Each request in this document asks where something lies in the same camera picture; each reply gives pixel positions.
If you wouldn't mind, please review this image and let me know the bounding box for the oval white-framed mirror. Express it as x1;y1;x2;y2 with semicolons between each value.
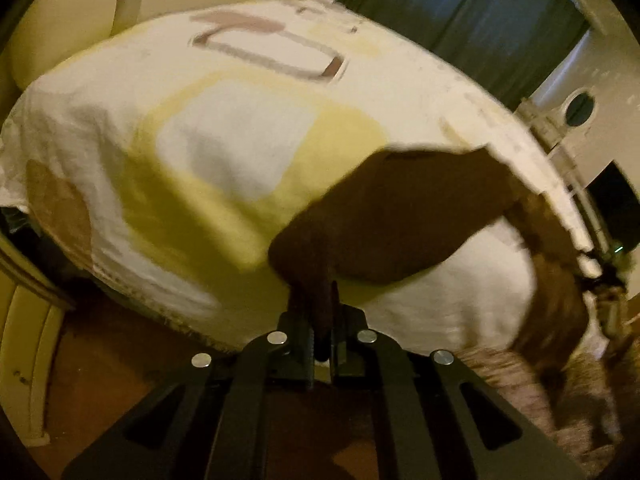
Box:
562;87;598;128

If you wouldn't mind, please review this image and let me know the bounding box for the patterned brown rug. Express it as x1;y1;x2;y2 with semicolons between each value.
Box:
452;310;640;478

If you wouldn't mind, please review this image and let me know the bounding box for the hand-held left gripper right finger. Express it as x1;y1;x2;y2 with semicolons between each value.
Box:
320;280;587;480

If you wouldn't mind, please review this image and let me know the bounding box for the white patterned bed sheet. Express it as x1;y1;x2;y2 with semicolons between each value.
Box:
0;0;603;358

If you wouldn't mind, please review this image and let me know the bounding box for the brown cloth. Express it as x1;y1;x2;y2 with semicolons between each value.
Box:
267;145;596;393

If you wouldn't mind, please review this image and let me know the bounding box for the white vanity dresser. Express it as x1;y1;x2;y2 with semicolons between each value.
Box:
515;87;618;261

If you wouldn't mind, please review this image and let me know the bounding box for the black flat screen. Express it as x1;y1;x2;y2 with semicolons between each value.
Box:
584;159;640;263

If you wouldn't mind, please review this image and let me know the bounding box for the cream wooden furniture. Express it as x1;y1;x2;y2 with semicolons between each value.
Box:
0;232;76;448

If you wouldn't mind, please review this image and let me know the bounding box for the dark green curtain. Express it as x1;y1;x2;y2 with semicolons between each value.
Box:
334;0;592;111

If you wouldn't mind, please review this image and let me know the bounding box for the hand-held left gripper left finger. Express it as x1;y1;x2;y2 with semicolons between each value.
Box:
61;299;321;480

